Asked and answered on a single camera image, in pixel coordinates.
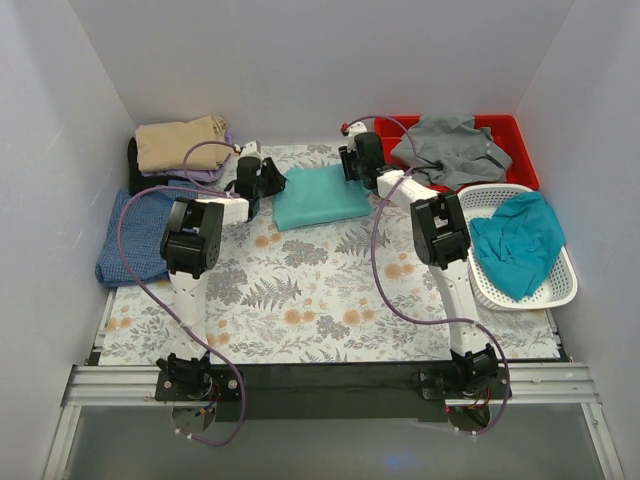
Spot mint green t shirt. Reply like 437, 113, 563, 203
273, 165, 373, 231

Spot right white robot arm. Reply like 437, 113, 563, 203
339, 122, 499, 398

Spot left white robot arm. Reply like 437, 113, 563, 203
157, 155, 286, 400

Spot folded lavender shirt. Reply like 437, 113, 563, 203
137, 131, 235, 183

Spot grey polo shirt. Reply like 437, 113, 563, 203
391, 114, 512, 190

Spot folded beige shirt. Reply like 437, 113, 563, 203
135, 115, 232, 173

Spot folded black garment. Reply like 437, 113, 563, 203
127, 137, 151, 196

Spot blue checkered shirt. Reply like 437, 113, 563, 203
95, 189, 196, 289

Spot floral patterned table mat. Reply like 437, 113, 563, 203
98, 144, 560, 366

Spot red plastic tray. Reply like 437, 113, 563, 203
373, 114, 539, 190

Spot teal blue t shirt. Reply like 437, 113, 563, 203
470, 192, 566, 301

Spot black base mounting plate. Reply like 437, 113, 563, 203
153, 361, 509, 422

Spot white plastic basket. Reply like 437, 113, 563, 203
458, 183, 578, 311

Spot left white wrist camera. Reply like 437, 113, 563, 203
234, 141, 263, 161

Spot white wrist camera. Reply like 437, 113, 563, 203
234, 141, 263, 161
340, 121, 368, 151

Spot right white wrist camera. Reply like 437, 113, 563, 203
340, 121, 368, 151

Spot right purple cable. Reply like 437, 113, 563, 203
342, 115, 512, 437

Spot purple cable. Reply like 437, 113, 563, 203
342, 115, 512, 437
115, 140, 247, 448

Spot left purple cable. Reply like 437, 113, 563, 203
115, 140, 247, 448

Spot aluminium frame rail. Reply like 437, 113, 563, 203
61, 361, 624, 479

